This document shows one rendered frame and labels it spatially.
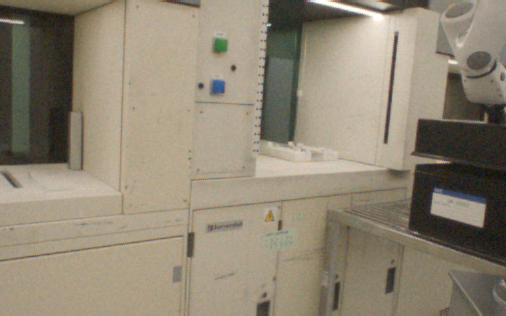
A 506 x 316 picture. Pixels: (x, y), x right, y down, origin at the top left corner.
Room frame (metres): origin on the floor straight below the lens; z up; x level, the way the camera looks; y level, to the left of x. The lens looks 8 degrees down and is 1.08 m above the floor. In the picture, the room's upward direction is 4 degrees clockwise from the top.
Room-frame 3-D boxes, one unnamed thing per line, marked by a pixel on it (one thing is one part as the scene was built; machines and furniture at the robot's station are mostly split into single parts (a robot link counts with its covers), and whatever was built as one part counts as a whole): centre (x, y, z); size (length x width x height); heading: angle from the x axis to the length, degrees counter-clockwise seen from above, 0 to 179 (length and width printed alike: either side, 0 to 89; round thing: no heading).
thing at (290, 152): (1.70, -0.17, 0.89); 0.22 x 0.21 x 0.04; 36
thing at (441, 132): (1.18, -0.62, 1.02); 0.29 x 0.29 x 0.13; 36
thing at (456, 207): (1.18, -0.62, 0.85); 0.28 x 0.28 x 0.17; 36
